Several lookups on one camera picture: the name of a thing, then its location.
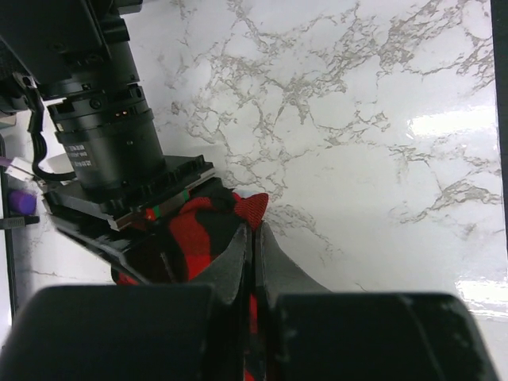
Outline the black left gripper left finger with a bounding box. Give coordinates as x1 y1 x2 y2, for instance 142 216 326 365
1 226 252 380

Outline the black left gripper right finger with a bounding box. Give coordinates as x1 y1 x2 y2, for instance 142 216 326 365
253 224 498 380

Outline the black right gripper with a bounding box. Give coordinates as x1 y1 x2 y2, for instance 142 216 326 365
39 156 225 284

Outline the red black plaid shirt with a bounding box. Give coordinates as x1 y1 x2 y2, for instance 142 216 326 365
112 188 269 380

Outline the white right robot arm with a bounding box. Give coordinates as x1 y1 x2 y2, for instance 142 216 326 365
1 1 219 283

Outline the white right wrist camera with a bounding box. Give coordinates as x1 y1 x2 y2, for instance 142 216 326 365
6 157 35 183

